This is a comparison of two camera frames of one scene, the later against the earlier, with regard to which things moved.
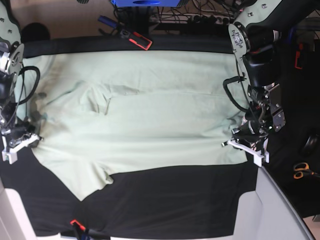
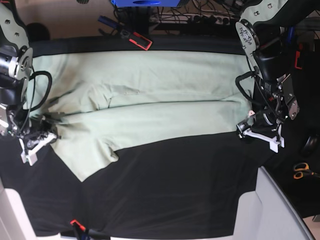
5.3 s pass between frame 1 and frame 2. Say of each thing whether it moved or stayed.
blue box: stayed
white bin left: stayed
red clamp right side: stayed
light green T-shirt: moved
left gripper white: moved
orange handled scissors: stayed
